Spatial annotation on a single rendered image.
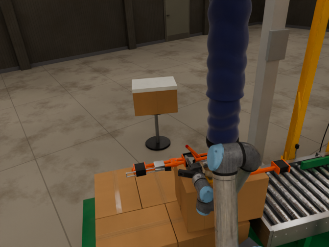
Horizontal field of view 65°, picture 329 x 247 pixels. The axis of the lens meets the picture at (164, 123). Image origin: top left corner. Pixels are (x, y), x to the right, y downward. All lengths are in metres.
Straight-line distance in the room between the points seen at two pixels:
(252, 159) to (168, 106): 2.47
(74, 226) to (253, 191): 1.95
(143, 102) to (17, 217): 2.01
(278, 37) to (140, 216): 2.14
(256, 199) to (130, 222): 1.00
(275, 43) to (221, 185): 1.99
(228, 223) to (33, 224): 2.46
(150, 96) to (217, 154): 2.43
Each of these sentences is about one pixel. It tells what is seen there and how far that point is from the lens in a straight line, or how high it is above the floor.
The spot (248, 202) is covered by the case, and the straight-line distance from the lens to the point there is 2.06.
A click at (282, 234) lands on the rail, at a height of 0.53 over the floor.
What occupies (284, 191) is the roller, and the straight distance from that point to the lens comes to 2.62.
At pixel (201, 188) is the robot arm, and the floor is 1.16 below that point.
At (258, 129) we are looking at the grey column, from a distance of 3.31.
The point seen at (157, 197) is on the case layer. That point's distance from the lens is 2.41.
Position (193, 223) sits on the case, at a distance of 2.02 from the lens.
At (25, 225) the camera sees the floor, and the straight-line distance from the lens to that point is 3.36.
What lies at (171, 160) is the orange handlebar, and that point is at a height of 1.15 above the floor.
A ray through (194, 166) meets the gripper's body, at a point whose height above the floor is 1.16.
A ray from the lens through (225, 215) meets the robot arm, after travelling 1.27.
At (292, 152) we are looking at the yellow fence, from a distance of 2.99.
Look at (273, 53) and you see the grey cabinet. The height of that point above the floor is 1.55.
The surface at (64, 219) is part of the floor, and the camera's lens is 3.22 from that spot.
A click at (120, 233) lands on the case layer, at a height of 0.54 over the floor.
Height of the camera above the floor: 2.24
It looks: 29 degrees down
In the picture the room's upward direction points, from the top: 3 degrees counter-clockwise
